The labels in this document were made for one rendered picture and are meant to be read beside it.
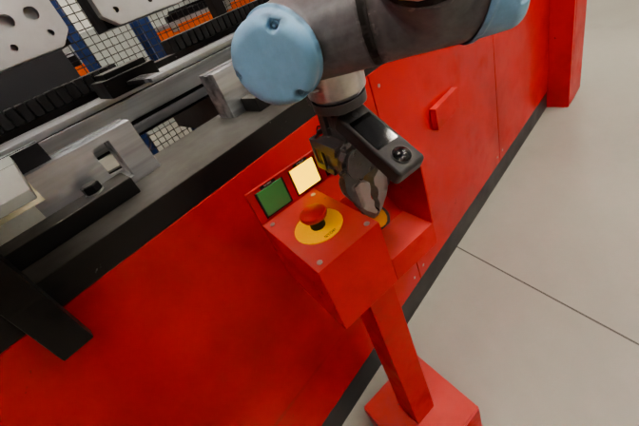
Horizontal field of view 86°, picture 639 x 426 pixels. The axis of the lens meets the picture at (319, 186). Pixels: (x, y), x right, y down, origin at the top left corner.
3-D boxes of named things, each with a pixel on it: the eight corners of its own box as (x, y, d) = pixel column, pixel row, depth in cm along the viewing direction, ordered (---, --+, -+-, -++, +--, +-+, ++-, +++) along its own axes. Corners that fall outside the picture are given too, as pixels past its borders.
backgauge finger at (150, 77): (136, 99, 62) (119, 72, 60) (100, 99, 80) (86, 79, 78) (190, 70, 68) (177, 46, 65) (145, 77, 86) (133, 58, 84)
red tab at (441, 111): (438, 130, 104) (435, 109, 100) (433, 129, 105) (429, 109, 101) (459, 106, 111) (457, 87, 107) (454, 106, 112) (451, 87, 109)
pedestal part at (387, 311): (418, 425, 82) (358, 280, 53) (399, 405, 86) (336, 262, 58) (434, 405, 84) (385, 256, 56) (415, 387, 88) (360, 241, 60)
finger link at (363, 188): (356, 204, 58) (342, 162, 53) (380, 219, 54) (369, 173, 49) (342, 215, 57) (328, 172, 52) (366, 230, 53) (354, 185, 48)
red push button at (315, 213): (317, 242, 46) (307, 223, 44) (301, 231, 49) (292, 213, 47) (338, 225, 48) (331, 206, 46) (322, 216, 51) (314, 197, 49)
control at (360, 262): (346, 330, 47) (300, 238, 38) (288, 274, 60) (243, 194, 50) (437, 242, 54) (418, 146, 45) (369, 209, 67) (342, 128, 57)
